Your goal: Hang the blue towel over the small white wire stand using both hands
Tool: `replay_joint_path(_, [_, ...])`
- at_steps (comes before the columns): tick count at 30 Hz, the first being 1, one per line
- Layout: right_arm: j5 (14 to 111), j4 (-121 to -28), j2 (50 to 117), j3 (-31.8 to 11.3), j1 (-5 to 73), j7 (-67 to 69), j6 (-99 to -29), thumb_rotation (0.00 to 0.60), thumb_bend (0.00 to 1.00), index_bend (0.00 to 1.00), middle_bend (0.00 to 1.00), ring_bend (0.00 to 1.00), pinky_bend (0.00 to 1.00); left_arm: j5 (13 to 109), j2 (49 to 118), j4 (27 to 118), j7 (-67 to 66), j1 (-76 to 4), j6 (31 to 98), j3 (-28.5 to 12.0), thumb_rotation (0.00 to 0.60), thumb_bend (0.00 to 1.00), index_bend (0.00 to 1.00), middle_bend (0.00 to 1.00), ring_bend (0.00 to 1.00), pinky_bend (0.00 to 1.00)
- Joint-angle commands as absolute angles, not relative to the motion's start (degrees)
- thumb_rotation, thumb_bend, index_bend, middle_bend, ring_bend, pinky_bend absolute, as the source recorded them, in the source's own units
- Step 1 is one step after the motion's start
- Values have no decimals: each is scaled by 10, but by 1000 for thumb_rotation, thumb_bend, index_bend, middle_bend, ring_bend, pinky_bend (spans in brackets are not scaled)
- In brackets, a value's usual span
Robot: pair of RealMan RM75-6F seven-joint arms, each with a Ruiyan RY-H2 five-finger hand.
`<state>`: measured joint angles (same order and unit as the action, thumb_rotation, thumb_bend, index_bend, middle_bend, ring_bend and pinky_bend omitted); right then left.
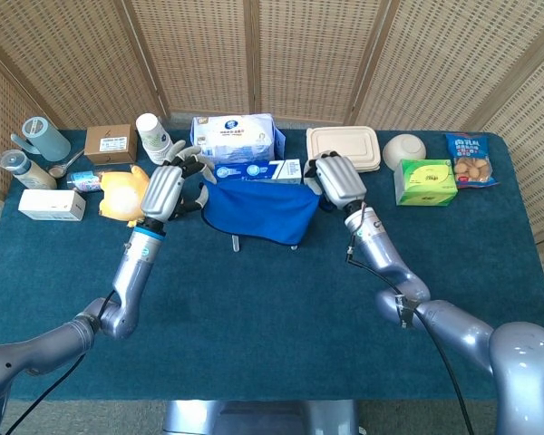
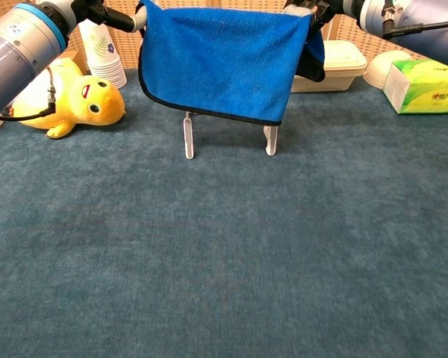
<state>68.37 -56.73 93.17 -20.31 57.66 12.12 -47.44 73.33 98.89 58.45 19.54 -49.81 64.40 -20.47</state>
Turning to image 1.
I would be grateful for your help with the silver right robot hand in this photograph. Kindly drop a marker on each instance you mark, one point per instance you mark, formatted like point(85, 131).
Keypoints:
point(340, 181)

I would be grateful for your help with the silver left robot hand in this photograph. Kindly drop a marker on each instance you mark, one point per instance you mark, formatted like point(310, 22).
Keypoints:
point(163, 190)

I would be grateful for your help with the blue microfiber cloth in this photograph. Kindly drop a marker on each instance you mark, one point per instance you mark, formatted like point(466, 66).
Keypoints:
point(258, 208)

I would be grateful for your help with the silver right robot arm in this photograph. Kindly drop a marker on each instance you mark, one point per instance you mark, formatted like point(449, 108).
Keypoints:
point(381, 254)

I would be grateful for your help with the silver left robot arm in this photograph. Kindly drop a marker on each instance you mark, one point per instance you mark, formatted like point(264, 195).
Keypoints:
point(131, 276)

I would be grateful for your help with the white metal rack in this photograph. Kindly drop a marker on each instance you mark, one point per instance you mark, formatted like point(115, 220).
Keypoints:
point(235, 244)

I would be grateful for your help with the yellow plush toy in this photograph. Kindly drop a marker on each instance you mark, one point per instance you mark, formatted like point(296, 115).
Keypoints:
point(122, 195)

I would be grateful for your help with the beige lidded food containers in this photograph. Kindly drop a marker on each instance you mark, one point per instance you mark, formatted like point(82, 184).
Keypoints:
point(344, 140)

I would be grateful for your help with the stack of printed paper cups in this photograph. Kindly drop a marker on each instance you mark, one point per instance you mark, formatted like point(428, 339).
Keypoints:
point(152, 136)

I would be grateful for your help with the brown cardboard box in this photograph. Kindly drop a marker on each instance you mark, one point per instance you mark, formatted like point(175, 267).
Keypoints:
point(111, 145)

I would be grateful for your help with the white bowl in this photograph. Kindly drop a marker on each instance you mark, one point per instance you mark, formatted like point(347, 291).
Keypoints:
point(403, 149)

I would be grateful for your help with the small blue white packet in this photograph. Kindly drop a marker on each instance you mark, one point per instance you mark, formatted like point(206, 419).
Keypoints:
point(84, 181)

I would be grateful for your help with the green tissue pack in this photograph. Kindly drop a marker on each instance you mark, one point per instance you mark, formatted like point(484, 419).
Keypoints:
point(426, 181)

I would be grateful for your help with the blue and white toothpaste box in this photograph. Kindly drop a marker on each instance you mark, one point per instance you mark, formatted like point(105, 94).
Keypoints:
point(254, 171)

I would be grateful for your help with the white and blue tissue pack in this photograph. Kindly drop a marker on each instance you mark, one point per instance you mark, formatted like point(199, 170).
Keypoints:
point(236, 136)

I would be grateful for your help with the metal spoon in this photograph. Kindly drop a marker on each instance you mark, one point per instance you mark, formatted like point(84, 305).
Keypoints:
point(56, 171)

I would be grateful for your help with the white cardboard box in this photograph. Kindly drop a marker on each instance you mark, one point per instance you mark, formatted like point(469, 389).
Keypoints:
point(50, 204)

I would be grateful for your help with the blue biscuit snack bag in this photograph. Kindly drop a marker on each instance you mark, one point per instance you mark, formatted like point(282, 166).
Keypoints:
point(469, 163)

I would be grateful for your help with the clear capped beige bottle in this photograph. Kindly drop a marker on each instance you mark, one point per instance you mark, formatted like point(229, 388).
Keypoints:
point(27, 170)

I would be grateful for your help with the woven wicker folding screen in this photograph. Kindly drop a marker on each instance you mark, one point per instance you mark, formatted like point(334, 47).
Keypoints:
point(272, 54)

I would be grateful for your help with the teal table cover cloth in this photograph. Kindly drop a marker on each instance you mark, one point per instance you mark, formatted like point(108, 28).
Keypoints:
point(254, 317)

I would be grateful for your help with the silver robot torso base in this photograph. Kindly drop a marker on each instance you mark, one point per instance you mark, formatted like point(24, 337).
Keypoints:
point(254, 419)

